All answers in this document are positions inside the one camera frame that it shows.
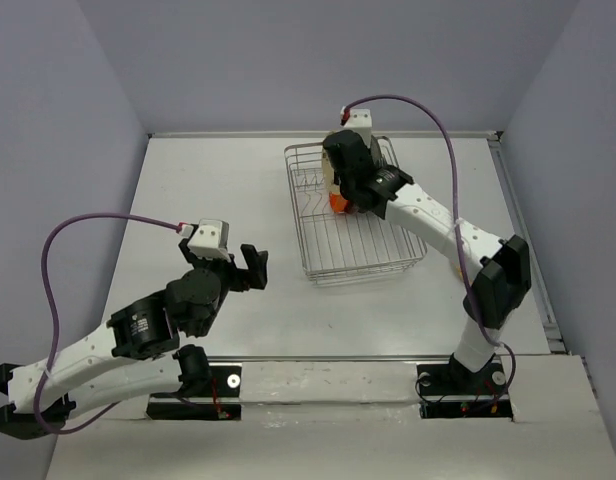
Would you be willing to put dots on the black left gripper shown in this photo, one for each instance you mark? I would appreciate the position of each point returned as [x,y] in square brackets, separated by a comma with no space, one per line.
[254,278]

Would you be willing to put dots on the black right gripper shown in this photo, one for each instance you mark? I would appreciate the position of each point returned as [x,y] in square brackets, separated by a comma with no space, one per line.
[337,178]

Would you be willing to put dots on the wire metal dish rack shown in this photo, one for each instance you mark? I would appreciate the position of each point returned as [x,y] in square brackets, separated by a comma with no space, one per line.
[341,247]

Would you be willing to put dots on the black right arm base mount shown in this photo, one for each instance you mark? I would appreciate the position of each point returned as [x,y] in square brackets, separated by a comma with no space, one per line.
[448,390]

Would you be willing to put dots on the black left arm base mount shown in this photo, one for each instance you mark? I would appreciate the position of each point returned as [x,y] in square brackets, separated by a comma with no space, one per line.
[219,399]

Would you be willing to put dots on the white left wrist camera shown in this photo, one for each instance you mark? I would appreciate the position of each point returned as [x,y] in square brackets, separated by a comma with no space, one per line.
[208,239]

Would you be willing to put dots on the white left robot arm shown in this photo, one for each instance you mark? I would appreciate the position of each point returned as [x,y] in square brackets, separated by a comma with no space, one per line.
[137,352]

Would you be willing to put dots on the cream floral plate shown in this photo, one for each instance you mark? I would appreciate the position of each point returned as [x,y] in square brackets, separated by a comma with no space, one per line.
[328,174]

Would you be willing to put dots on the orange plate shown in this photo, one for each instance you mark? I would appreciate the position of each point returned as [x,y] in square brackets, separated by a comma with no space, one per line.
[338,203]

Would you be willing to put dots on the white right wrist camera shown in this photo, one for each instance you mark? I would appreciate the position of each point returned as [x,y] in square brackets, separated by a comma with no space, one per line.
[358,121]

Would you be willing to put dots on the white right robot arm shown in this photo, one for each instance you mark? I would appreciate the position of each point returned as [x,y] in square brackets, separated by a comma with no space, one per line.
[496,272]

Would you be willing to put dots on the grey deer pattern plate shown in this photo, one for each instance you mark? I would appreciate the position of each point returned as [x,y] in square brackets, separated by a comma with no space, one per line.
[376,152]

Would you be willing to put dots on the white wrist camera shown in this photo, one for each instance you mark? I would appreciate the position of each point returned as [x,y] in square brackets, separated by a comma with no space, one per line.
[358,121]
[208,239]

